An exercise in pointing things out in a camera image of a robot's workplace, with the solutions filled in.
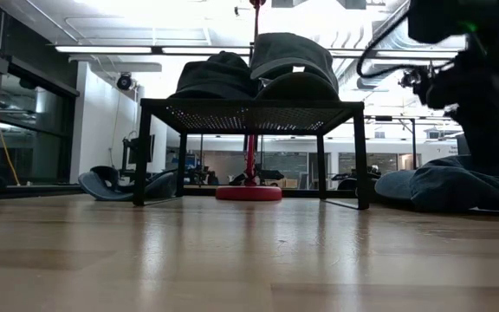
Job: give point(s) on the grey baseball cap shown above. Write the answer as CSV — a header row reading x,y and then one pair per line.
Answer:
x,y
293,52

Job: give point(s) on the black mesh metal stand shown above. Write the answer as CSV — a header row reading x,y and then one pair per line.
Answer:
x,y
254,104

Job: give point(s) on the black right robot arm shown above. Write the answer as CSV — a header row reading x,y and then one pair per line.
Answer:
x,y
449,21

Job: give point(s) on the red pole stand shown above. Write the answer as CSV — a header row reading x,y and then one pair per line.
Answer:
x,y
249,193

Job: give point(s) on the silver ventilation duct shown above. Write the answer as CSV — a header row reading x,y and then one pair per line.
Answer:
x,y
388,43

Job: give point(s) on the faded blue baseball cap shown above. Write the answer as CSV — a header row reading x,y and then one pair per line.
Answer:
x,y
449,190

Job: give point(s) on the wall security camera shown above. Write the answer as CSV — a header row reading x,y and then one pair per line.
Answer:
x,y
124,81

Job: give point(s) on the black computer monitor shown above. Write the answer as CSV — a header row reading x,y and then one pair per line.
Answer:
x,y
139,149

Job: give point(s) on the dark glass partition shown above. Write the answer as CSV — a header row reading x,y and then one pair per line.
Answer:
x,y
33,130

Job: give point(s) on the black hanging ceiling camera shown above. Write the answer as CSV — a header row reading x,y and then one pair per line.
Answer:
x,y
410,79

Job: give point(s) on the overhead light rail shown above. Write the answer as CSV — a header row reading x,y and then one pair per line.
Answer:
x,y
145,50

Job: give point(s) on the black gantry frame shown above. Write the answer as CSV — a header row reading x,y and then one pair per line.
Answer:
x,y
413,143

